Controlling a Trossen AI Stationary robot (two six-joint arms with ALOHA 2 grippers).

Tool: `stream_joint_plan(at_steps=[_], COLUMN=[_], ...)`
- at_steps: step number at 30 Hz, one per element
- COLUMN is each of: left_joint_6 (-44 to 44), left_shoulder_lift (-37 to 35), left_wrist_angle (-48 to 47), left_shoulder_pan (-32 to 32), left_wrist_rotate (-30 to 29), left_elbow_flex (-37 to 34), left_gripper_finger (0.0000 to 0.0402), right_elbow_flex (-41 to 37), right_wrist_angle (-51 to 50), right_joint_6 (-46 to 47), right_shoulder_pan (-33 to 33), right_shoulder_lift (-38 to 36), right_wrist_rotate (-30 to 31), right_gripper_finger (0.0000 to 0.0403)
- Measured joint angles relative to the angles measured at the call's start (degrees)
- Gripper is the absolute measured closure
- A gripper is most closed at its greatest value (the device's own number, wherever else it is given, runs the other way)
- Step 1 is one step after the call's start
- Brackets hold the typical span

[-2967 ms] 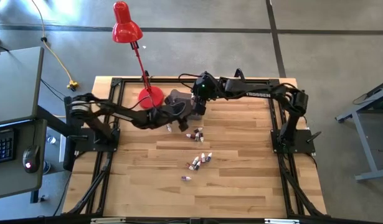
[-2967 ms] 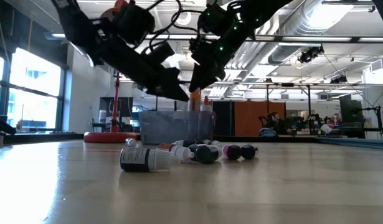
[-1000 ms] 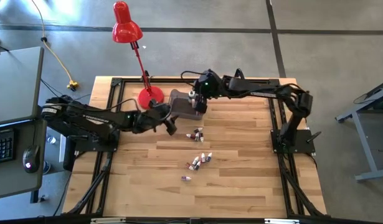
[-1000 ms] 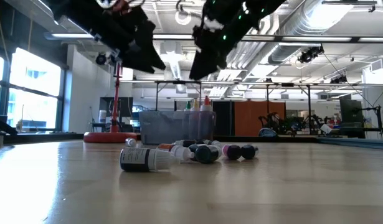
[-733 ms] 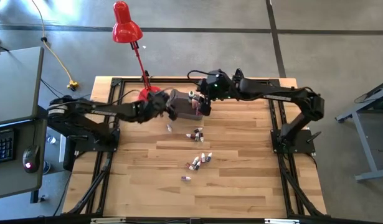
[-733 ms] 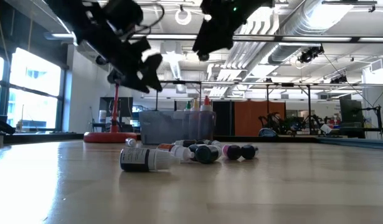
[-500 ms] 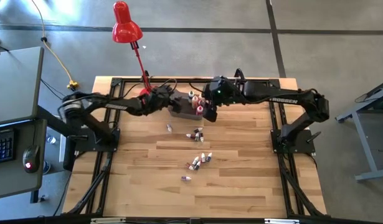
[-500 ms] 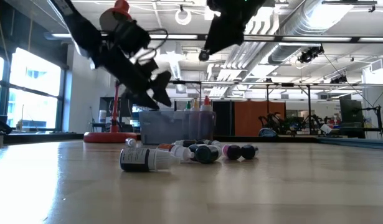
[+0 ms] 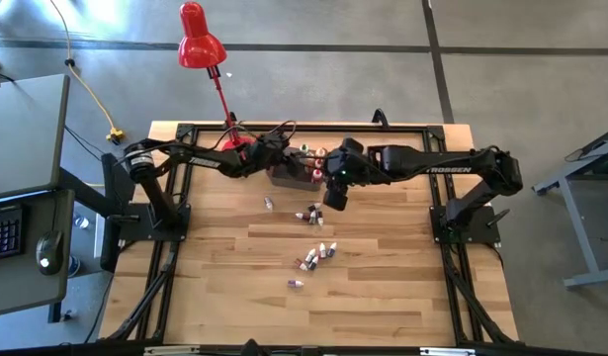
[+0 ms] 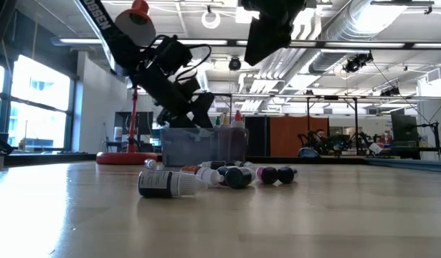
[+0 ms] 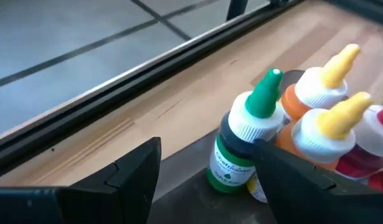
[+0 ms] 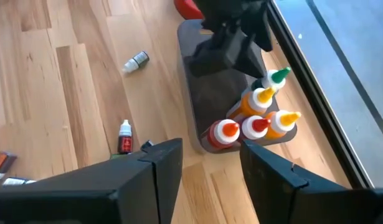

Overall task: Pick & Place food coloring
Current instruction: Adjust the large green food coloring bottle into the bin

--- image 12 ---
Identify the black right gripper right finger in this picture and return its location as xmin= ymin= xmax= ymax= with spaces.
xmin=240 ymin=139 xmax=376 ymax=224

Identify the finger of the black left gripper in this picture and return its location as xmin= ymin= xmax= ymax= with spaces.
xmin=187 ymin=29 xmax=252 ymax=78
xmin=234 ymin=32 xmax=267 ymax=79

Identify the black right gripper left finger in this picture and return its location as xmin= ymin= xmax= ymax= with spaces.
xmin=109 ymin=138 xmax=183 ymax=224

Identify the green-tipped food coloring bottle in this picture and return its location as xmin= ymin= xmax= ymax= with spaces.
xmin=250 ymin=67 xmax=292 ymax=93

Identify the yellow-tipped food coloring bottle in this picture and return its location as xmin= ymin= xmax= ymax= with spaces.
xmin=264 ymin=110 xmax=302 ymax=140
xmin=227 ymin=86 xmax=278 ymax=121

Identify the grey translucent plastic bin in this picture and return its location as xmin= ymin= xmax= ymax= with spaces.
xmin=177 ymin=19 xmax=298 ymax=154

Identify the dark red small dropper bottle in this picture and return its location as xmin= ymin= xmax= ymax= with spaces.
xmin=117 ymin=119 xmax=133 ymax=155

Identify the red-tipped food coloring bottle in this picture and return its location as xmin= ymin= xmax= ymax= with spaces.
xmin=239 ymin=114 xmax=272 ymax=142

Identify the orange-tipped food coloring bottle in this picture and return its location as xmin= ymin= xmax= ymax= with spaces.
xmin=206 ymin=119 xmax=241 ymax=149

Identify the grey label small dropper bottle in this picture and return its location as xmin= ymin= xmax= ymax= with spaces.
xmin=121 ymin=50 xmax=150 ymax=75

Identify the blue small dropper bottle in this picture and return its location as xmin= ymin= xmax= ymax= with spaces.
xmin=2 ymin=177 xmax=36 ymax=187

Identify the orange small dropper bottle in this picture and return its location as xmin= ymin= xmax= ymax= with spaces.
xmin=0 ymin=151 xmax=17 ymax=174

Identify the red desk lamp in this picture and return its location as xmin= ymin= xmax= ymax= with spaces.
xmin=174 ymin=0 xmax=204 ymax=20

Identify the black aluminium table frame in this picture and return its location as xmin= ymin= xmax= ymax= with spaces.
xmin=267 ymin=0 xmax=374 ymax=189

